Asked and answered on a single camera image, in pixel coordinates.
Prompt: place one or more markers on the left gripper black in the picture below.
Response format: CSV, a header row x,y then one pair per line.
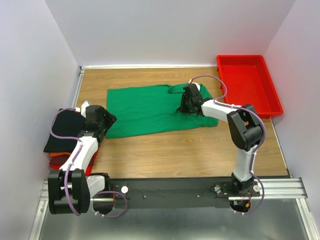
x,y
110,118

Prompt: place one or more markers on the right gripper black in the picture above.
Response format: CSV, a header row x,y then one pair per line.
x,y
182,107

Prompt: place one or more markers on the green t shirt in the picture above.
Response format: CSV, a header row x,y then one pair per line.
x,y
150,109

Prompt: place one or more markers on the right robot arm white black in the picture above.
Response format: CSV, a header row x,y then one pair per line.
x,y
246,129

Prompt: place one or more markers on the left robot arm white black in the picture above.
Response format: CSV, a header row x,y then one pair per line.
x,y
69,190

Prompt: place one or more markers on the black folded t shirt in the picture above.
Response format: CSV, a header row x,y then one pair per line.
x,y
67,124

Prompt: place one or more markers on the red folded t shirt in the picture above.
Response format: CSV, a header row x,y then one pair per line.
x,y
88,170

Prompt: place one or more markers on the maroon folded t shirt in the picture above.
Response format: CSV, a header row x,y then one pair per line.
x,y
60,160

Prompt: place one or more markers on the red plastic bin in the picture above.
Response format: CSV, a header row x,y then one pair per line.
x,y
248,81

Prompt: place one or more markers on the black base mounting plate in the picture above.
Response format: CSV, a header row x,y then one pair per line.
x,y
183,192

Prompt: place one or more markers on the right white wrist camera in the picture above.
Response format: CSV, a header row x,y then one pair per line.
x,y
191,81

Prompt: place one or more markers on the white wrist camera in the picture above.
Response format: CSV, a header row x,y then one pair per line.
x,y
82,109
191,81

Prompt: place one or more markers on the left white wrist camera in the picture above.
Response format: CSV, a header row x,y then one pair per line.
x,y
82,109

